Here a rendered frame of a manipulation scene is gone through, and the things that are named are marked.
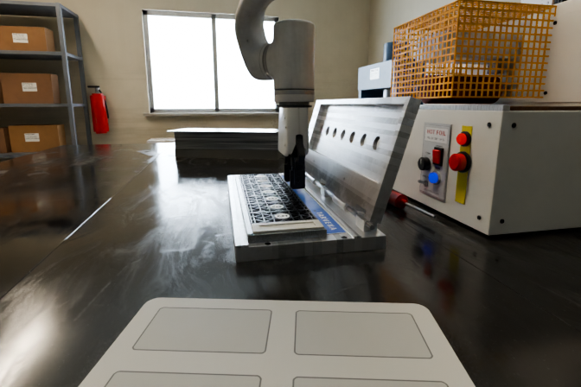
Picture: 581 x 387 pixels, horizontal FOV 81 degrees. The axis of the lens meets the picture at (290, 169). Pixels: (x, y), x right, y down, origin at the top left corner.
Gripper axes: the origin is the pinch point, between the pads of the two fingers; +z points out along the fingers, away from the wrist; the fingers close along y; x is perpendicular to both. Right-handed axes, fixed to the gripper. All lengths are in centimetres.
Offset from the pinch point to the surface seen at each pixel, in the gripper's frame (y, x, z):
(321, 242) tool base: 29.4, -2.6, 2.5
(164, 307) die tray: 39.4, -21.0, 3.3
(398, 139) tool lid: 29.4, 7.7, -11.0
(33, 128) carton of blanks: -306, -194, 7
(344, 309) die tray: 43.1, -4.5, 3.3
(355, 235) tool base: 29.2, 2.3, 2.0
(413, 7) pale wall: -248, 171, -107
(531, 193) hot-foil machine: 29.9, 29.4, -2.6
